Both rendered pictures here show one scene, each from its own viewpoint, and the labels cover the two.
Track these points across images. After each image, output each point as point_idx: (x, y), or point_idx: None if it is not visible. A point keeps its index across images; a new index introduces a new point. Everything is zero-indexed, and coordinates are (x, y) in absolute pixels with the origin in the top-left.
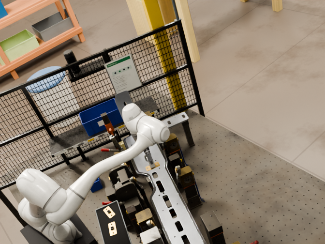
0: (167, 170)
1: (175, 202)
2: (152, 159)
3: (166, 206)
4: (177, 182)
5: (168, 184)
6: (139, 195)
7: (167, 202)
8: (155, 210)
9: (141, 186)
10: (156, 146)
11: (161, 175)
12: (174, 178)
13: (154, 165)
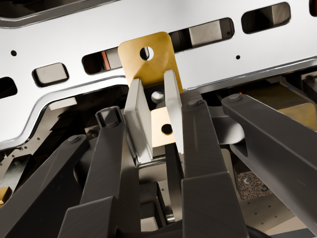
0: (32, 18)
1: (218, 2)
2: (256, 102)
3: (224, 41)
4: (17, 8)
5: (112, 23)
6: (174, 147)
7: (197, 35)
8: (229, 83)
9: (95, 127)
10: None
11: (60, 46)
12: (0, 15)
13: (177, 82)
